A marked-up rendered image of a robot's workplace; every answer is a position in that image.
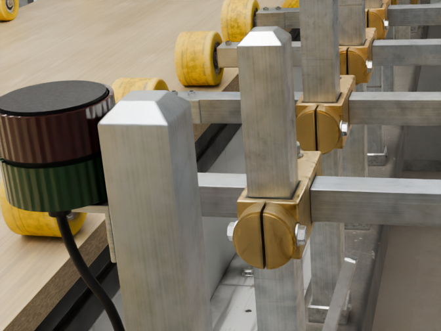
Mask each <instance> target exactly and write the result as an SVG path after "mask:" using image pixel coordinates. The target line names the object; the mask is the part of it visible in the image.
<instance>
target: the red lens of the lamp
mask: <svg viewBox="0 0 441 331"><path fill-rule="evenodd" d="M101 84H103V83H101ZM103 85H104V86H105V87H106V88H107V89H108V90H109V92H110V94H108V95H107V97H106V98H104V100H103V99H102V100H101V101H100V102H97V103H95V104H94V105H92V104H91V105H90V106H88V107H85V108H84V107H83V108H82V109H79V110H74V111H69V112H65V113H57V114H53V115H51V114H50V115H46V116H45V115H40V116H13V115H5V114H4V113H2V114H1V113H0V156H1V157H3V158H4V159H7V160H11V161H14V162H22V163H47V162H59V161H64V160H71V159H74V158H79V157H82V156H86V155H89V154H93V153H95V152H98V151H100V150H101V149H100V140H99V135H98V123H99V121H100V120H101V119H102V118H103V117H104V116H105V115H106V114H107V113H108V112H109V111H110V109H111V108H112V107H113V106H114V105H115V104H116V102H115V96H114V90H113V88H111V87H110V86H109V85H106V84H103ZM108 90H107V91H108Z"/></svg>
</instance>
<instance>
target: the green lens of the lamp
mask: <svg viewBox="0 0 441 331"><path fill-rule="evenodd" d="M0 168H1V174H2V178H3V184H4V188H5V195H6V199H7V202H8V203H9V204H10V205H12V206H13V207H16V208H18V209H21V210H26V211H36V212H55V211H67V210H74V209H77V208H83V207H86V206H90V205H93V204H96V203H99V202H101V201H103V200H106V199H108V196H107V191H106V182H105V177H104V168H103V163H102V155H99V156H96V157H94V158H91V159H88V160H85V161H82V162H78V163H74V164H68V165H60V166H54V167H22V166H18V165H13V164H10V163H8V162H7V161H5V160H4V158H3V157H1V156H0Z"/></svg>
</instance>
